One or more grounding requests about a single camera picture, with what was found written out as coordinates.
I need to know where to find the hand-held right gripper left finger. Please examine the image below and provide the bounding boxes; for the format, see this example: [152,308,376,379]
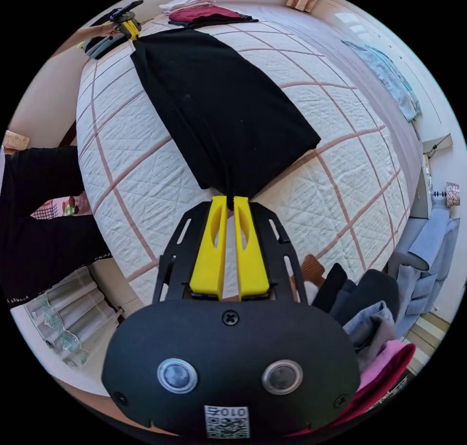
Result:
[189,195,228,301]

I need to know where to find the chair draped with blue clothes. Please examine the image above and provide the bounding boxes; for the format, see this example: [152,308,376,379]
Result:
[389,206,461,340]

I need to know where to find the light blue cloth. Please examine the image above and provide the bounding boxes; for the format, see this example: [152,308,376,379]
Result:
[341,38,422,121]

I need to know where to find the pile of clothes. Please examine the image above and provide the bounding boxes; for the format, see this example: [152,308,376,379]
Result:
[306,254,417,422]

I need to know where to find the black short sleeve shirt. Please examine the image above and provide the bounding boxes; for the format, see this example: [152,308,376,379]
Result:
[129,28,322,202]

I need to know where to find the folded white, red, black clothes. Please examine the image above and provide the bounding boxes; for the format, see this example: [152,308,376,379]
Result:
[159,0,260,29]

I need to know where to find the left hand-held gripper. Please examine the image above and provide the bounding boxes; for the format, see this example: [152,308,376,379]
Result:
[108,0,144,42]

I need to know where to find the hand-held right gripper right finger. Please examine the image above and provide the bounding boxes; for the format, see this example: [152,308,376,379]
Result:
[233,195,271,302]

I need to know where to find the bed with white checked quilt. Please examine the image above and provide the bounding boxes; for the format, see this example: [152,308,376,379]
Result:
[74,0,425,309]

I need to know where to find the folded grey and yellow clothes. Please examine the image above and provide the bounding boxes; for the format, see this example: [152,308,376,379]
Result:
[78,34,133,59]

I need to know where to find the person's left forearm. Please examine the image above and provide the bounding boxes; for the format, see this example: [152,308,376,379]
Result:
[75,26,100,45]

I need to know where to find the person's body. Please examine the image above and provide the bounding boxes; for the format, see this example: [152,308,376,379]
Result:
[0,146,111,309]

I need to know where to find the person's left hand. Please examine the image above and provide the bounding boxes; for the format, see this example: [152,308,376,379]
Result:
[95,22,123,38]

